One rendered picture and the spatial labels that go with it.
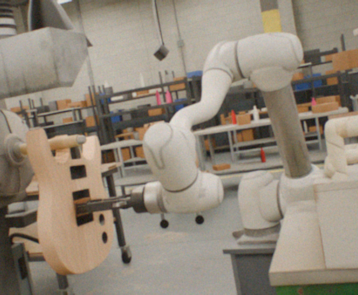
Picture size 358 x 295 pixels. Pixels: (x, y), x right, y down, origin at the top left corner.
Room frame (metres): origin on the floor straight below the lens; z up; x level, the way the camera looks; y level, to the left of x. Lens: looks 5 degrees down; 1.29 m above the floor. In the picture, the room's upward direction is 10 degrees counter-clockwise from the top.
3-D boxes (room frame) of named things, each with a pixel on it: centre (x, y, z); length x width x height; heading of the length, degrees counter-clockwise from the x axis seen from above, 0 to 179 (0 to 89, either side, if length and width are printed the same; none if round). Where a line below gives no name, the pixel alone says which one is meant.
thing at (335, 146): (0.88, -0.30, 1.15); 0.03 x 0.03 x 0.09
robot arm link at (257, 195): (1.87, -0.29, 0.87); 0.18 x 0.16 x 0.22; 64
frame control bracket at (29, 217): (1.54, 0.51, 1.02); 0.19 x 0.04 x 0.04; 162
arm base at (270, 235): (1.88, -0.26, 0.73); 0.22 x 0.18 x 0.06; 64
